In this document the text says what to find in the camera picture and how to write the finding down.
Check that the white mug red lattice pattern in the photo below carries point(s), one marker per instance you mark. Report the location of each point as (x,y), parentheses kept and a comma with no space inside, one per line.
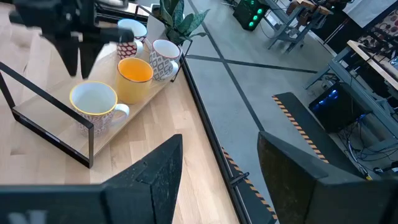
(132,26)

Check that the snake plant in white pot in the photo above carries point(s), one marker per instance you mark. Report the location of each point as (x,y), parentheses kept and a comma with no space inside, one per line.
(180,25)

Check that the black frame wooden shelf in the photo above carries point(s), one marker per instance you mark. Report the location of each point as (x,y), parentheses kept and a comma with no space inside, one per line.
(90,149)

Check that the white mug yellow rim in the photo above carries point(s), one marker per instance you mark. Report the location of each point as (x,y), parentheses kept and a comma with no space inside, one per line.
(93,99)

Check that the white mug grey diamond pattern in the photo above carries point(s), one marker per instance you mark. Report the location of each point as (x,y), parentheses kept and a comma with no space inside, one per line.
(161,62)

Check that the black rail clamp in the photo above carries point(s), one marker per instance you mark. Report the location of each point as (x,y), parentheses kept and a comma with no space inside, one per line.
(239,179)

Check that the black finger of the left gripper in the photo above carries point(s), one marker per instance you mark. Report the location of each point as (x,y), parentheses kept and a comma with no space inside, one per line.
(69,56)
(88,57)

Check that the computer tower green lights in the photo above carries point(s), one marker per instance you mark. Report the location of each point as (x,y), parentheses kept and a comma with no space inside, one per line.
(248,15)

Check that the grey metal workbench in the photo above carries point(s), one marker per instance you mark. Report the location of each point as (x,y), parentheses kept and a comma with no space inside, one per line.
(284,31)

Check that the yellow ceramic mug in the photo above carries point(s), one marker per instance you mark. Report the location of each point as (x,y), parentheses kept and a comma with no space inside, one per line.
(133,81)

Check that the wooden top grey desk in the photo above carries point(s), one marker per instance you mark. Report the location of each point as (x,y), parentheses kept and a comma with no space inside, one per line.
(373,63)

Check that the computer tower blue lights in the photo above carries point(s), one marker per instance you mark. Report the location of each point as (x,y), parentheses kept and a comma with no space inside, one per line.
(339,109)

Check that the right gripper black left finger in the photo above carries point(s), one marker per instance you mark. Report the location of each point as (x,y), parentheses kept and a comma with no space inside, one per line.
(155,186)

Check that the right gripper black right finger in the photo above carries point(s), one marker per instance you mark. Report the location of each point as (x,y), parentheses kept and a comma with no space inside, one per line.
(311,196)

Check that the black hazard-striped floor ramp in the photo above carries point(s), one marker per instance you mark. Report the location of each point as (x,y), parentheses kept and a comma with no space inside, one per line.
(248,202)
(311,124)

